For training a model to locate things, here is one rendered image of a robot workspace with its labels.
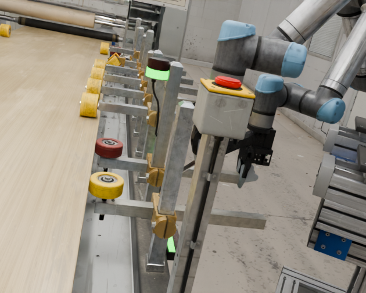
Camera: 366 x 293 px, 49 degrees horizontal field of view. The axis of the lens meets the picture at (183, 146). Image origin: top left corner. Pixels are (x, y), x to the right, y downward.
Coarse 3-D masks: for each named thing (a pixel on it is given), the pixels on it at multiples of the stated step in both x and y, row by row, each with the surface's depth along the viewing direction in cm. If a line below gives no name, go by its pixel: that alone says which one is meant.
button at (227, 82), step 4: (220, 76) 61; (224, 76) 62; (216, 80) 60; (220, 80) 59; (224, 80) 59; (228, 80) 59; (232, 80) 60; (236, 80) 60; (220, 84) 59; (224, 84) 59; (228, 84) 59; (232, 84) 59; (236, 84) 59; (240, 84) 59; (236, 88) 60
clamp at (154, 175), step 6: (150, 156) 124; (150, 162) 120; (150, 168) 116; (156, 168) 117; (162, 168) 118; (150, 174) 115; (156, 174) 115; (162, 174) 116; (150, 180) 116; (156, 180) 117; (162, 180) 116; (156, 186) 117
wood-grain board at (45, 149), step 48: (0, 48) 225; (48, 48) 256; (96, 48) 298; (0, 96) 142; (48, 96) 154; (0, 144) 103; (48, 144) 110; (0, 192) 81; (48, 192) 85; (0, 240) 67; (48, 240) 70; (0, 288) 57; (48, 288) 59
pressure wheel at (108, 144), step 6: (102, 138) 120; (108, 138) 121; (96, 144) 117; (102, 144) 116; (108, 144) 118; (114, 144) 118; (120, 144) 119; (96, 150) 117; (102, 150) 116; (108, 150) 115; (114, 150) 116; (120, 150) 118; (102, 156) 116; (108, 156) 116; (114, 156) 117
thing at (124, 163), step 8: (104, 160) 119; (112, 160) 119; (120, 160) 120; (128, 160) 121; (136, 160) 122; (144, 160) 123; (104, 168) 121; (112, 168) 120; (120, 168) 120; (128, 168) 121; (136, 168) 121; (144, 168) 122; (192, 168) 125; (184, 176) 124; (224, 176) 126; (232, 176) 127
